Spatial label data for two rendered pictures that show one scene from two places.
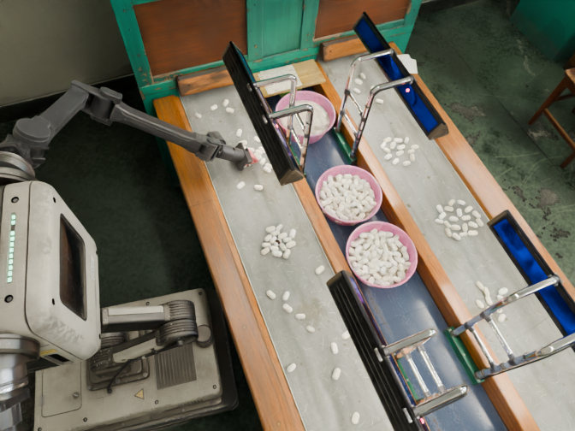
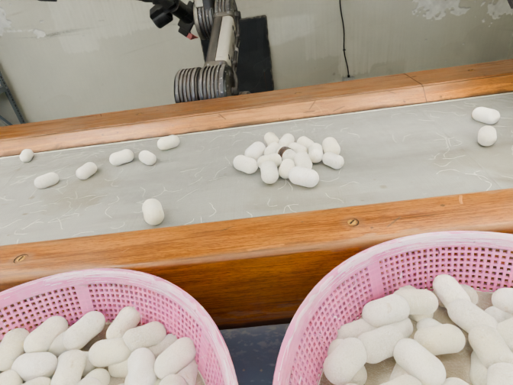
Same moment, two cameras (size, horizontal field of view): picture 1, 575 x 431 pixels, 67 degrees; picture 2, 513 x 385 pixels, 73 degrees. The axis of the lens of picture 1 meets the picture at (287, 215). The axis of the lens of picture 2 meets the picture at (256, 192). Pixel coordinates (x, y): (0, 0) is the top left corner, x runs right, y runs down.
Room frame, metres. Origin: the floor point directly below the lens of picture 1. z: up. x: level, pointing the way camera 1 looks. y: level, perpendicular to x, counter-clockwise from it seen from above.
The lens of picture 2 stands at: (0.88, -0.36, 0.95)
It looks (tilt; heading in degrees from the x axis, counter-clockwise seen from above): 31 degrees down; 122
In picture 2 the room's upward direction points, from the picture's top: 9 degrees counter-clockwise
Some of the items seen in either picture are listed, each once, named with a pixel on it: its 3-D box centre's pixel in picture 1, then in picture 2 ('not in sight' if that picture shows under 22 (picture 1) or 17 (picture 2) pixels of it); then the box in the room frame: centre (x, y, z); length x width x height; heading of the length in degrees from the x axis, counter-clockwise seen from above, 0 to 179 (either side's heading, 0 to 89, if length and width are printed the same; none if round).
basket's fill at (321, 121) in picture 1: (304, 121); not in sight; (1.33, -0.03, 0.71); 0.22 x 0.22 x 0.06
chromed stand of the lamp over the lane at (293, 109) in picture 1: (279, 135); not in sight; (1.09, 0.07, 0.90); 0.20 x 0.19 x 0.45; 28
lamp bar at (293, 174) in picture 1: (258, 107); not in sight; (1.05, 0.14, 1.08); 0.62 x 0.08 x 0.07; 28
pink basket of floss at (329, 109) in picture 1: (305, 120); not in sight; (1.33, -0.03, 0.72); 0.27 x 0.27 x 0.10
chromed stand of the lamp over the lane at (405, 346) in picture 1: (400, 382); not in sight; (0.23, -0.38, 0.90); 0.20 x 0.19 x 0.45; 28
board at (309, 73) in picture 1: (287, 78); not in sight; (1.53, 0.08, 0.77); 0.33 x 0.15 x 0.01; 118
